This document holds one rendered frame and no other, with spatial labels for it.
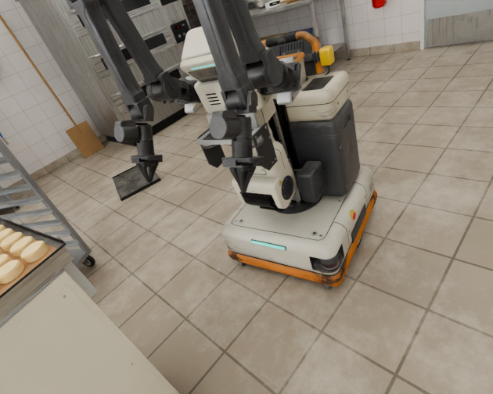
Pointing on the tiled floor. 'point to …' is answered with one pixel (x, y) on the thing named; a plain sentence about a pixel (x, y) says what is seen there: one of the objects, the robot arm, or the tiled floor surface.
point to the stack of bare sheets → (132, 182)
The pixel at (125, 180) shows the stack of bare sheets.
